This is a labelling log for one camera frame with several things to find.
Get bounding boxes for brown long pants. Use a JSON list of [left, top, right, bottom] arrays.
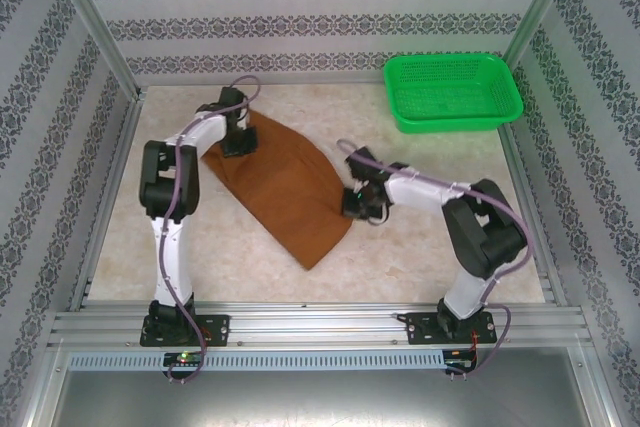
[[200, 109, 354, 272]]

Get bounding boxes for green plastic basket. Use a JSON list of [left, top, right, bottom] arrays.
[[383, 52, 525, 135]]

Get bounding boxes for small circuit board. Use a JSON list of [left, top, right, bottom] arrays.
[[443, 348, 479, 373], [163, 350, 207, 367]]

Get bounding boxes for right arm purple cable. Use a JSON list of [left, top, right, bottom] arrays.
[[337, 139, 532, 383]]

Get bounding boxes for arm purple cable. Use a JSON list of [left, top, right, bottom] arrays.
[[157, 75, 261, 386], [337, 139, 532, 383]]

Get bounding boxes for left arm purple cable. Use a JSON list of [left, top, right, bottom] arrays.
[[157, 75, 261, 386]]

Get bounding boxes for aluminium rear rail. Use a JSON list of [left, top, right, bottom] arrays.
[[134, 71, 394, 91]]

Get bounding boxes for aluminium side rail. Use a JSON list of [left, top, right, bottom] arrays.
[[498, 124, 570, 307], [67, 89, 146, 313]]

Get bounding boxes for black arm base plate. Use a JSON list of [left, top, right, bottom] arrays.
[[139, 314, 232, 348], [404, 310, 499, 347]]

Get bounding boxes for aluminium mounting rail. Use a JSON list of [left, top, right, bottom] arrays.
[[47, 302, 594, 349]]

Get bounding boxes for slotted grey cable duct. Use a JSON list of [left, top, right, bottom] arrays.
[[67, 350, 447, 371]]

